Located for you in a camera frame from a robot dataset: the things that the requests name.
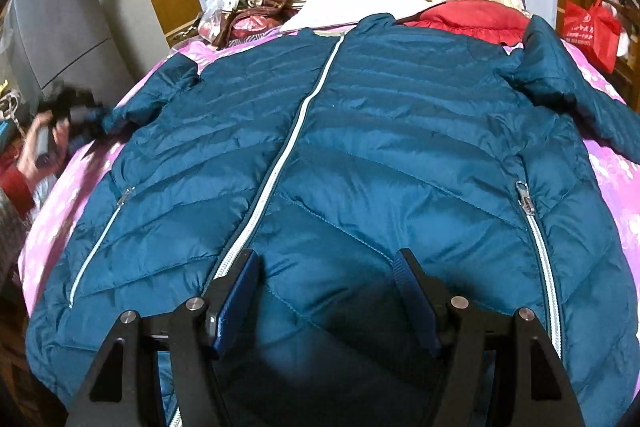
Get teal quilted down jacket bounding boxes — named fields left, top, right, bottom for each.
left=26, top=14, right=639, bottom=426

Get person's left hand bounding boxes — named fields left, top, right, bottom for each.
left=16, top=112, right=70, bottom=187

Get grey refrigerator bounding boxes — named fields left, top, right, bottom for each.
left=1, top=0, right=134, bottom=112

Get pink floral bed sheet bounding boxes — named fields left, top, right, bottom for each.
left=18, top=30, right=639, bottom=315

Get white pillow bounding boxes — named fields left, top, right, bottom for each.
left=281, top=0, right=445, bottom=32

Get red garment on bed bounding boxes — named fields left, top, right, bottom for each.
left=399, top=0, right=529, bottom=46

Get red plastic bag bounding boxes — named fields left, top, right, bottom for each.
left=561, top=0, right=623, bottom=74

